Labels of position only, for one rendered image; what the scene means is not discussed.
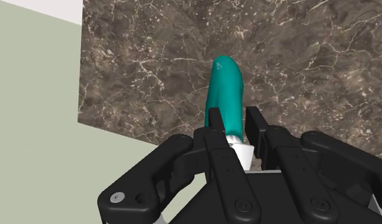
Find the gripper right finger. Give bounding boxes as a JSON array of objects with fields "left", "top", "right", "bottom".
[{"left": 245, "top": 106, "right": 382, "bottom": 224}]

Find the teal handled white tool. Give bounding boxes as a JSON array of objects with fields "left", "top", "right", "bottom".
[{"left": 204, "top": 55, "right": 256, "bottom": 171}]

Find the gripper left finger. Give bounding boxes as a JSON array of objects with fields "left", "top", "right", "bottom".
[{"left": 97, "top": 107, "right": 262, "bottom": 224}]

